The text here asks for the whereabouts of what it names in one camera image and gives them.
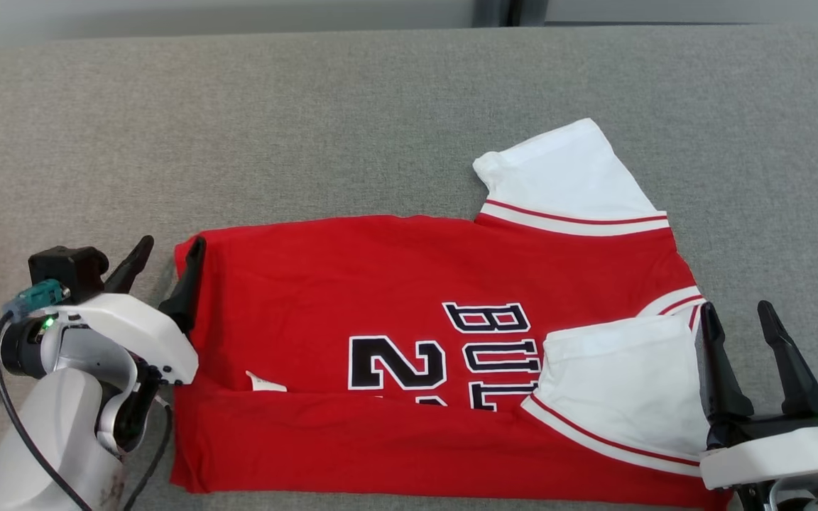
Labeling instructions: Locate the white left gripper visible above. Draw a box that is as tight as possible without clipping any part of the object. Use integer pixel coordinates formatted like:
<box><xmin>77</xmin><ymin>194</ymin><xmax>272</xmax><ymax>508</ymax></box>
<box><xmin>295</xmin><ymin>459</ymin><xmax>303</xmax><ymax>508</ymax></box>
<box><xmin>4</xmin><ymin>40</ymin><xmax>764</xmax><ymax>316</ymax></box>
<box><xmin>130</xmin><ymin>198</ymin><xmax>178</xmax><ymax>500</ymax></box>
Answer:
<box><xmin>47</xmin><ymin>235</ymin><xmax>207</xmax><ymax>386</ymax></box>

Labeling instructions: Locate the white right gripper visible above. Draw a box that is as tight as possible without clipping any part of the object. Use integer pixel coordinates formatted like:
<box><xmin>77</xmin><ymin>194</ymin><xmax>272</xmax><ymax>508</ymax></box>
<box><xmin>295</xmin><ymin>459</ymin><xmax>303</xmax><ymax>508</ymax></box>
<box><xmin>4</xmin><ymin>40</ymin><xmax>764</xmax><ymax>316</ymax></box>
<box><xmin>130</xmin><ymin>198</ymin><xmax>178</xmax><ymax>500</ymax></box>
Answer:
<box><xmin>694</xmin><ymin>300</ymin><xmax>818</xmax><ymax>491</ymax></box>

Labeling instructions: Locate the red white basketball jersey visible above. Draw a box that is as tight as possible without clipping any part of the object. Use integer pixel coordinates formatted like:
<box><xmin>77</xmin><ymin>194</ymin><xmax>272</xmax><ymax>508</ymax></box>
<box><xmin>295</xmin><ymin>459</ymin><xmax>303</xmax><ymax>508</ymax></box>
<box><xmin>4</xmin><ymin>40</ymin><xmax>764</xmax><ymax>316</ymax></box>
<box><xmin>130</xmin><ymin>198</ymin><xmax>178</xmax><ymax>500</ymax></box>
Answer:
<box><xmin>169</xmin><ymin>118</ymin><xmax>734</xmax><ymax>511</ymax></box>

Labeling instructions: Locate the teal left camera connector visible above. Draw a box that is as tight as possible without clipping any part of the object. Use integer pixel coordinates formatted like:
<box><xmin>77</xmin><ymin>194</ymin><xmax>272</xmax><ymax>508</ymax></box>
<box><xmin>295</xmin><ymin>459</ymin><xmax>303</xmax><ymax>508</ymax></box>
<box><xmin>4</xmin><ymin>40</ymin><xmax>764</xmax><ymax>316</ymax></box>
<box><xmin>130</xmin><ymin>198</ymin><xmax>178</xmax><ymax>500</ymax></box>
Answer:
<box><xmin>2</xmin><ymin>278</ymin><xmax>70</xmax><ymax>322</ymax></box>

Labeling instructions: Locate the grey double partition post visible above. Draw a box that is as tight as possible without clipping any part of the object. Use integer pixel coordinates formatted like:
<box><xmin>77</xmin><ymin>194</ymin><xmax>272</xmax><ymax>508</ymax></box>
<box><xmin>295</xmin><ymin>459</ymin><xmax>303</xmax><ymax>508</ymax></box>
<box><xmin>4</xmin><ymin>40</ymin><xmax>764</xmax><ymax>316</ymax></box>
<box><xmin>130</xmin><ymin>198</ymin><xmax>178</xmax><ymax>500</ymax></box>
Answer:
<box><xmin>471</xmin><ymin>0</ymin><xmax>550</xmax><ymax>28</ymax></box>

